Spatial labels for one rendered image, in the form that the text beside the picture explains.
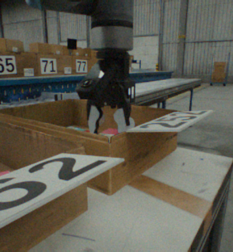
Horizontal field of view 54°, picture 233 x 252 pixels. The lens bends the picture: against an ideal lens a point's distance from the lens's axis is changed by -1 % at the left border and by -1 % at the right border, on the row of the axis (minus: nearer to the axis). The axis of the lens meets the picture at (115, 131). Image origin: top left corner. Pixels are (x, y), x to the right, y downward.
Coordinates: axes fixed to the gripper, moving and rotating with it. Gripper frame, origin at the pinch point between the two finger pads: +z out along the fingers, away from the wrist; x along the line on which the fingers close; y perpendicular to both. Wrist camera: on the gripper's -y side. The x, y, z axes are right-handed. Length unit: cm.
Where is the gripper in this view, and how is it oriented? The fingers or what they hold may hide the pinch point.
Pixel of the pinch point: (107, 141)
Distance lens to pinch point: 53.6
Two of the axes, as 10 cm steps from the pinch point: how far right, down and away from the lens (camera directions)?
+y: 4.9, -2.3, 8.4
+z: 0.0, 9.6, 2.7
